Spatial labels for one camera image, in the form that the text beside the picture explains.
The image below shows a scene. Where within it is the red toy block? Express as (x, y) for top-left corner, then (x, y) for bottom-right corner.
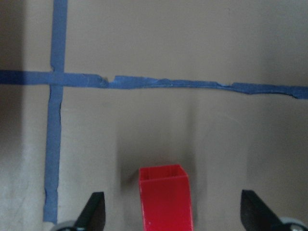
(139, 164), (193, 231)

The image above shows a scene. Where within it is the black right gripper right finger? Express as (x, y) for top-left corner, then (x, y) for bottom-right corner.
(240, 190), (284, 231)

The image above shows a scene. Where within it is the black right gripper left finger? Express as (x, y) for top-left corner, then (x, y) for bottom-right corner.
(74, 192), (106, 231)

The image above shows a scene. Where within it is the brown paper table cover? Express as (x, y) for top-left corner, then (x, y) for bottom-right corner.
(0, 0), (308, 231)

